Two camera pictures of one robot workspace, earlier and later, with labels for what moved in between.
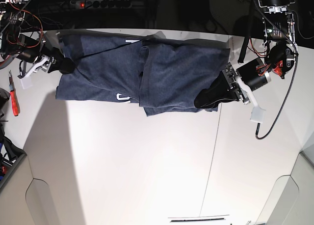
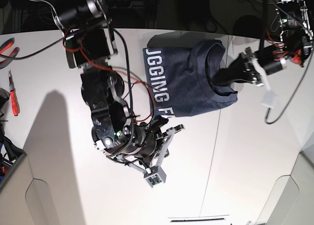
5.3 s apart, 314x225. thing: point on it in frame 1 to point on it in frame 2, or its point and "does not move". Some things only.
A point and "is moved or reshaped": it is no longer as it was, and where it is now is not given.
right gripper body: (46, 66) to (149, 138)
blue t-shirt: (165, 75) is moved or reshaped
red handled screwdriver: (13, 97) does not move
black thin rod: (196, 220) does not move
